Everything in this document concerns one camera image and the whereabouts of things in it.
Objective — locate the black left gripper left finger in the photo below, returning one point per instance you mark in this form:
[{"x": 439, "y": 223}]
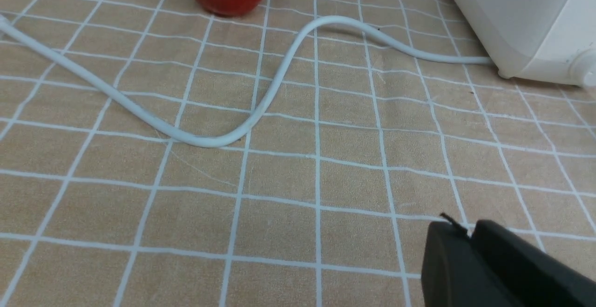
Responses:
[{"x": 453, "y": 274}]

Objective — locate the white two-slot toaster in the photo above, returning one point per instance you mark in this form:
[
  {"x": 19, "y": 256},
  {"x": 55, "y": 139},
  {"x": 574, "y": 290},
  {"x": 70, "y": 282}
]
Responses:
[{"x": 540, "y": 40}]

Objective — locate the orange checkered tablecloth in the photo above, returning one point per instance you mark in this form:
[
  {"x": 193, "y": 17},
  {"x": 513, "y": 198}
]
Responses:
[{"x": 325, "y": 203}]

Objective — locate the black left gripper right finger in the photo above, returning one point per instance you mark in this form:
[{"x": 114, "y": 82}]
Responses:
[{"x": 533, "y": 277}]

